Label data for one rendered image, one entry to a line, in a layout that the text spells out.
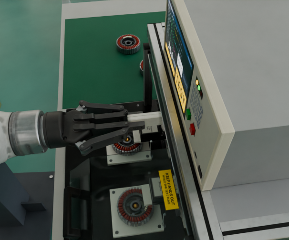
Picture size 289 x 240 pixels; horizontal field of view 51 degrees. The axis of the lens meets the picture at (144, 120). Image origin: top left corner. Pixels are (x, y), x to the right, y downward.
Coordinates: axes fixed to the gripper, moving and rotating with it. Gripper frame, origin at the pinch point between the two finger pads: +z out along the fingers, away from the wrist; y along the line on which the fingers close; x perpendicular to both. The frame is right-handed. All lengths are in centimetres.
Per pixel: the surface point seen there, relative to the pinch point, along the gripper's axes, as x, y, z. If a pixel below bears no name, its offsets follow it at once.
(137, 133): -35.2, -21.1, 0.4
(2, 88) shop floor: -118, -133, -91
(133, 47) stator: -40, -72, 5
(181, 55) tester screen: 6.9, -10.9, 9.6
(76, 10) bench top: -44, -111, -22
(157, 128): -31.2, -19.1, 6.9
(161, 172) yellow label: -11.7, 6.7, 3.0
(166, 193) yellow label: -11.7, 11.7, 3.3
